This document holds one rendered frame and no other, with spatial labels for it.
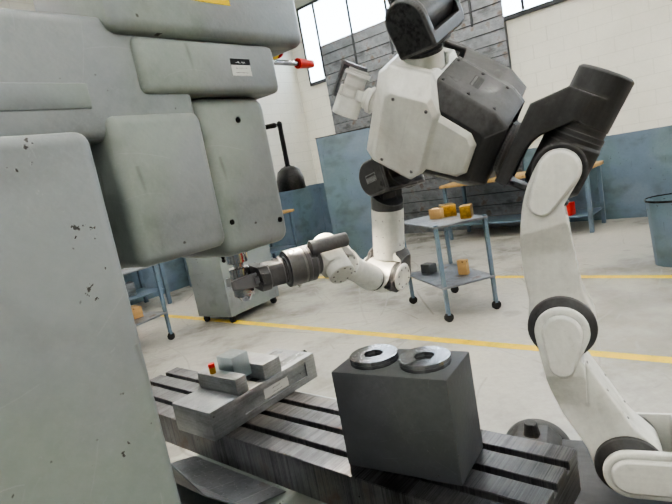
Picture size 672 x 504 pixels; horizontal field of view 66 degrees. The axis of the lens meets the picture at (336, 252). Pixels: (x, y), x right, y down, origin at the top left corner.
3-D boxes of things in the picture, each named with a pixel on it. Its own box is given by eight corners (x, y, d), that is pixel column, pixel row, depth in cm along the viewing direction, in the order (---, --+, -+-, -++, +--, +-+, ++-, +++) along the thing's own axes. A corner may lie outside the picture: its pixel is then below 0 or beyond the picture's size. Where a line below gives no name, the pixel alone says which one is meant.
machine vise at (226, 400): (280, 370, 149) (272, 334, 148) (318, 376, 140) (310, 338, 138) (177, 429, 123) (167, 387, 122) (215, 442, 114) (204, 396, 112)
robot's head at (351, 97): (368, 123, 129) (338, 110, 131) (382, 82, 125) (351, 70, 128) (359, 123, 123) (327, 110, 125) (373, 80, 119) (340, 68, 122)
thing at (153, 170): (163, 249, 117) (135, 133, 112) (230, 244, 101) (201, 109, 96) (79, 271, 103) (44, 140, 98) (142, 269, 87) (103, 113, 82)
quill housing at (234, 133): (236, 242, 130) (209, 114, 125) (294, 238, 116) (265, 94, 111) (171, 261, 116) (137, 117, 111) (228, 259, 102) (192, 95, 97)
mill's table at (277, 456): (182, 389, 171) (177, 366, 170) (581, 489, 90) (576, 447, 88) (116, 422, 154) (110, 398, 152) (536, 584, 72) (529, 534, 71)
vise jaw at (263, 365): (244, 364, 139) (241, 350, 139) (282, 370, 130) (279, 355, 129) (227, 373, 135) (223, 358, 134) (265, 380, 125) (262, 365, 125)
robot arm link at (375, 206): (396, 200, 150) (394, 153, 146) (417, 205, 143) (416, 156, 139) (364, 208, 144) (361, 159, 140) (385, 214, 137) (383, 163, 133)
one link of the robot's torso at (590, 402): (666, 449, 126) (581, 274, 125) (683, 502, 108) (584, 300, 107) (601, 461, 133) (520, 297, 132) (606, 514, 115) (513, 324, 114)
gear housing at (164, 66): (215, 115, 129) (206, 74, 127) (282, 92, 113) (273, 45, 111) (82, 122, 104) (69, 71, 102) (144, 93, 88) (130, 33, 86)
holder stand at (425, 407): (377, 431, 106) (361, 339, 102) (484, 447, 94) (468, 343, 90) (348, 465, 96) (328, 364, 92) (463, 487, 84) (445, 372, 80)
